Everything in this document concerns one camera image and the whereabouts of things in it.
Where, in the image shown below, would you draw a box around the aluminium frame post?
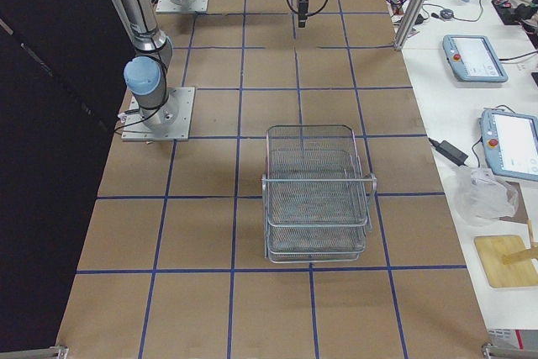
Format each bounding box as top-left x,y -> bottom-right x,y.
393,0 -> 446,52

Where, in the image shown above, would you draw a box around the metal wire mesh shelf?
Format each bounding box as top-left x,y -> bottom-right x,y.
261,124 -> 377,263

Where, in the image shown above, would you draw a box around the wooden board stand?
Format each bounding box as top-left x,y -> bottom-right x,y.
474,220 -> 537,288

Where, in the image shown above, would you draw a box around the clear plastic bag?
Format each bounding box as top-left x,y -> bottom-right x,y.
452,166 -> 520,225

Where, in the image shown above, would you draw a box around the teach pendant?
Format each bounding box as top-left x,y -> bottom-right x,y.
442,34 -> 509,83
480,108 -> 537,182

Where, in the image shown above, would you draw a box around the round grey puck device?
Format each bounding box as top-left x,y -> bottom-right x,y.
439,8 -> 454,21

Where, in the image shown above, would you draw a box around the black power adapter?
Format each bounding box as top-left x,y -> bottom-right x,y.
429,139 -> 468,166

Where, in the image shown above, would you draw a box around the near teach pendant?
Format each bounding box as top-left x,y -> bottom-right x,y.
480,108 -> 537,182

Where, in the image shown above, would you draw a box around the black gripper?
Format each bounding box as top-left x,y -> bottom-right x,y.
297,0 -> 309,28

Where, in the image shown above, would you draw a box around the far teach pendant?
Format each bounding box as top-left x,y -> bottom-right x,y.
442,34 -> 509,83

